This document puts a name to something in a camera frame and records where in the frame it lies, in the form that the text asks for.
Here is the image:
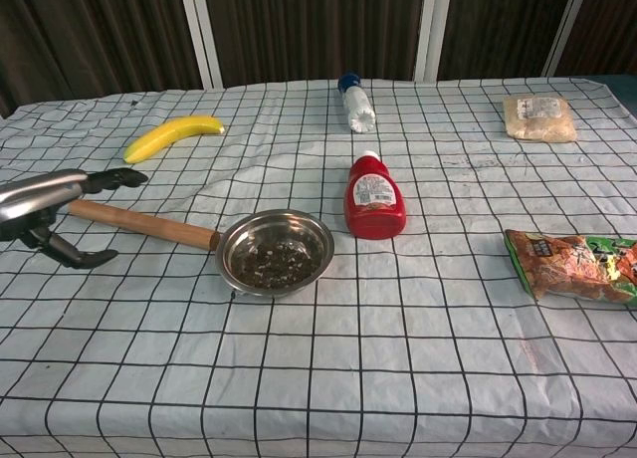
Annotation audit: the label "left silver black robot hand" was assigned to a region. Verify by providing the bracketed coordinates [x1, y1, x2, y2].
[0, 166, 150, 271]

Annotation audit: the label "wooden rolling pin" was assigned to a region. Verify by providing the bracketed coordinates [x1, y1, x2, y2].
[67, 199, 222, 252]

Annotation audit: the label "stainless steel bowl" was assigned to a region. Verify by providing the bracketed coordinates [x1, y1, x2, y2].
[215, 208, 335, 297]

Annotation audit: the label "yellow banana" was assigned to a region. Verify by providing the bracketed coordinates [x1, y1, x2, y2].
[122, 114, 227, 166]

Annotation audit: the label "dark chopped food pieces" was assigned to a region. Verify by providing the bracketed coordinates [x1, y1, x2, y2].
[234, 241, 315, 286]

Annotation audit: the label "dark brown curtain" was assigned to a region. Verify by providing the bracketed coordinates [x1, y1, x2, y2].
[0, 0, 637, 119]

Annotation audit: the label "white bottle blue cap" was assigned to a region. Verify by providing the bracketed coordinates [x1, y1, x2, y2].
[336, 71, 376, 134]

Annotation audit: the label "red ketchup bottle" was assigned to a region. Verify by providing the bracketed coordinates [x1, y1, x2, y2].
[343, 149, 408, 240]

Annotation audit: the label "white black grid tablecloth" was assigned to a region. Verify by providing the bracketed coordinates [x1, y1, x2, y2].
[0, 77, 637, 458]

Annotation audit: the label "beige food packet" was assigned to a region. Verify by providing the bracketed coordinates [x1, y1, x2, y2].
[501, 95, 578, 143]

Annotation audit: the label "orange green snack bag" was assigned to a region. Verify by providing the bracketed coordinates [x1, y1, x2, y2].
[504, 228, 637, 310]

